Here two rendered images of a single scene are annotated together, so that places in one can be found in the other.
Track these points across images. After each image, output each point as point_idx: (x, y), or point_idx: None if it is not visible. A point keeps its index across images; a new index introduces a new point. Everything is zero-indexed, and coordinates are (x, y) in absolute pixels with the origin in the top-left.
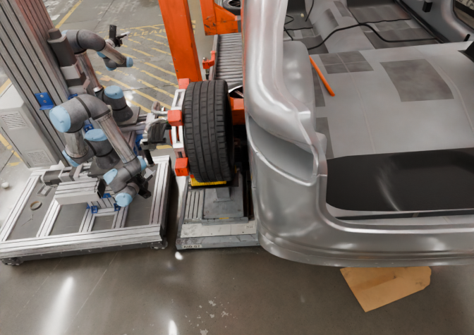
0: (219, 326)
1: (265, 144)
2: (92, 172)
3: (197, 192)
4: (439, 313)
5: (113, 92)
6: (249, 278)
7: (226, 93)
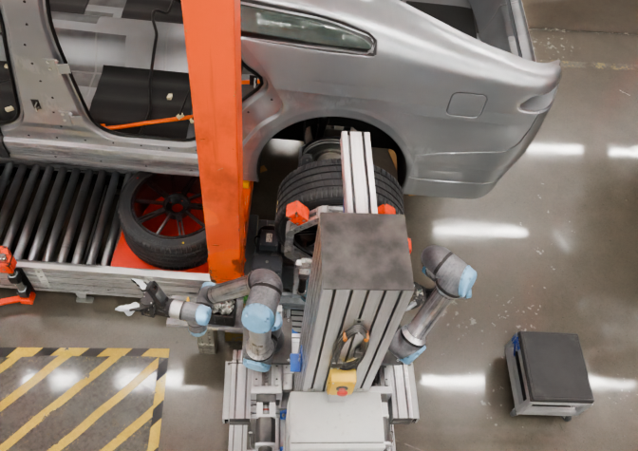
0: (466, 307)
1: (533, 105)
2: (396, 357)
3: (292, 324)
4: None
5: (276, 315)
6: (417, 275)
7: None
